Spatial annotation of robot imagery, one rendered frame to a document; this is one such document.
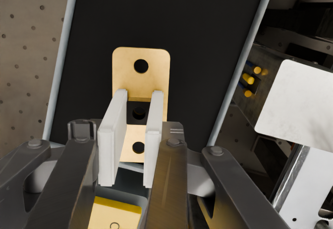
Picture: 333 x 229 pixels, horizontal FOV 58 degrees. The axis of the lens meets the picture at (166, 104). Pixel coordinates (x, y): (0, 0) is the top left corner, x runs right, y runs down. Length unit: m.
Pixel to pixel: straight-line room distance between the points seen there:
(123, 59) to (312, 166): 0.37
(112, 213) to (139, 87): 0.14
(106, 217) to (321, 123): 0.23
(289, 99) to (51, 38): 0.56
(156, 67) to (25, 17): 0.58
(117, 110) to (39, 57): 0.60
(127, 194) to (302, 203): 0.31
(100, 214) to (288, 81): 0.22
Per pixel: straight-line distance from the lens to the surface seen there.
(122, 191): 0.31
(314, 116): 0.34
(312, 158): 0.50
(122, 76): 0.20
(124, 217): 0.30
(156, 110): 0.16
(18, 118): 0.82
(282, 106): 0.32
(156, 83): 0.20
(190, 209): 0.51
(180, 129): 0.16
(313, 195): 0.53
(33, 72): 0.77
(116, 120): 0.15
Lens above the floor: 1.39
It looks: 72 degrees down
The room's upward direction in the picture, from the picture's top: 178 degrees clockwise
